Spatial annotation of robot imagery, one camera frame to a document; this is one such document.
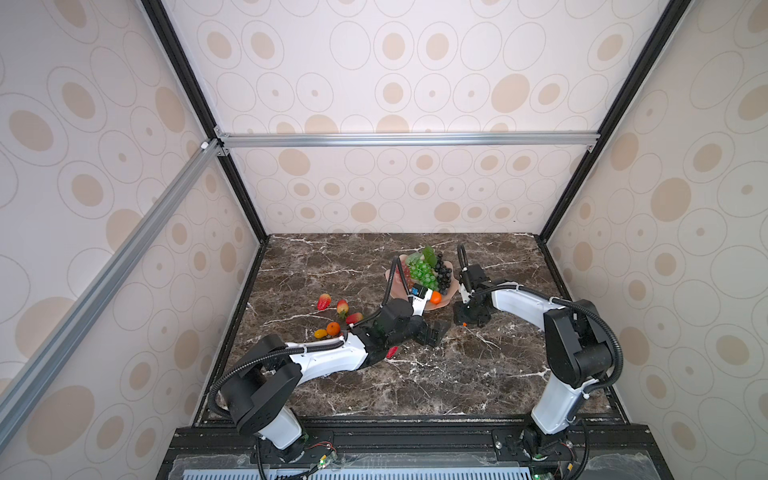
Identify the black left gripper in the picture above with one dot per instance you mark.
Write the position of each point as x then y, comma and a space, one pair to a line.
434, 339

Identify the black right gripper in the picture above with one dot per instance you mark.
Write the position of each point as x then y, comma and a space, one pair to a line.
460, 316

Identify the small fake orange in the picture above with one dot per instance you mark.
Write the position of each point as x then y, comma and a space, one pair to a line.
435, 297

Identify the black fake grape bunch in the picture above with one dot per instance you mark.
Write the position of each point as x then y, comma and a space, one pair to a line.
443, 274

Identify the pink scalloped fruit bowl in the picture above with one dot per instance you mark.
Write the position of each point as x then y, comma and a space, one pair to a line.
398, 290

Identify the green fake grape bunch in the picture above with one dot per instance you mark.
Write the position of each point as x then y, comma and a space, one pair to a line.
422, 267

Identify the red fake grape bunch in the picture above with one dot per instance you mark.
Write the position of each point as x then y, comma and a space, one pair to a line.
406, 276

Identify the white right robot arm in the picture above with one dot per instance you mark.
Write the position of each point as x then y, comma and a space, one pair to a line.
583, 353

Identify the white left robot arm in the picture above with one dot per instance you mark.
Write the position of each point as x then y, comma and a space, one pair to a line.
254, 393

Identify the fake orange upper left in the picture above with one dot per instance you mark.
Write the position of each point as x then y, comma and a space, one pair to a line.
333, 329

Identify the red yellow-tipped fake strawberry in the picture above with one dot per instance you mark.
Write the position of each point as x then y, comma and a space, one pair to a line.
324, 301

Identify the silver horizontal aluminium bar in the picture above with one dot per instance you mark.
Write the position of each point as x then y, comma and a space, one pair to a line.
441, 139

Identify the silver diagonal aluminium bar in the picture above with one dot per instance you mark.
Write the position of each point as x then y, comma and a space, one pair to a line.
40, 371

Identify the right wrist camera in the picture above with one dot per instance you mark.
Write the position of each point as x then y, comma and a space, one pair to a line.
472, 278

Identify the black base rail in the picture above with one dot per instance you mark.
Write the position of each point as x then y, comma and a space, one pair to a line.
345, 448

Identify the black vertical frame post right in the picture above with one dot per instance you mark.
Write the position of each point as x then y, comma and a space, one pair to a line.
651, 50

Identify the black vertical frame post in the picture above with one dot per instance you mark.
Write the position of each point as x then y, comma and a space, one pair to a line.
161, 23
651, 50

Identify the black vertical frame post left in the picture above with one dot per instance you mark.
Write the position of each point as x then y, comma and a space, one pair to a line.
161, 23

